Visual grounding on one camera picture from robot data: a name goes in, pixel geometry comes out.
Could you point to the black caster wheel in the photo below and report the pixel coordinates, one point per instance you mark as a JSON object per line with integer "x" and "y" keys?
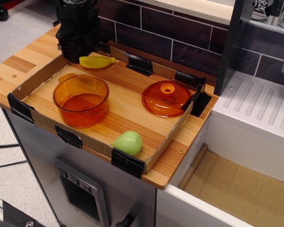
{"x": 4, "y": 15}

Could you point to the green toy pear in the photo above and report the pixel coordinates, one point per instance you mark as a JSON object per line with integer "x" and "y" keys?
{"x": 130, "y": 142}

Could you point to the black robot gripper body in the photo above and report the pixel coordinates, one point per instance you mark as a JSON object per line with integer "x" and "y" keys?
{"x": 77, "y": 17}

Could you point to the dark grey vertical post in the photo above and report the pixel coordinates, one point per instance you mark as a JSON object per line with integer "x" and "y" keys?
{"x": 242, "y": 13}

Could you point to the cardboard fence with black tape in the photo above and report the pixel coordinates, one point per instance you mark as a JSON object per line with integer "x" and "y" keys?
{"x": 162, "y": 138}

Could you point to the orange transparent pot lid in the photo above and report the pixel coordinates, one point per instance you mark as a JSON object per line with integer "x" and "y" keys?
{"x": 165, "y": 99}

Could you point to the yellow toy banana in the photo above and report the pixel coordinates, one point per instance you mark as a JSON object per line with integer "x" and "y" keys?
{"x": 96, "y": 62}

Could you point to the grey toy oven front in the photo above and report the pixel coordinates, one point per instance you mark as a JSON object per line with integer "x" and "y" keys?
{"x": 82, "y": 189}

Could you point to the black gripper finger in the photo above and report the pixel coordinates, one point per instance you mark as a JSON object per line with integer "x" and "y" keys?
{"x": 91, "y": 42}
{"x": 73, "y": 50}

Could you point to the white toy sink unit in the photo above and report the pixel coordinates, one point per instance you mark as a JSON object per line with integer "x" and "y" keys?
{"x": 233, "y": 176}

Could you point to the orange transparent plastic pot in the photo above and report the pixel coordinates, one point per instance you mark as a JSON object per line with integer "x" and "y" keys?
{"x": 82, "y": 100}

